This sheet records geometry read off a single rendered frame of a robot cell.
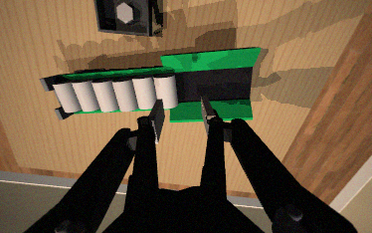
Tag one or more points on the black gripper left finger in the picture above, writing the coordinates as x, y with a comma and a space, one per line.
83, 207

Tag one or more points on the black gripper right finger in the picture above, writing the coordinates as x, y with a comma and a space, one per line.
290, 207

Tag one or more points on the dark grey tray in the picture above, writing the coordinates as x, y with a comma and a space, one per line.
107, 21

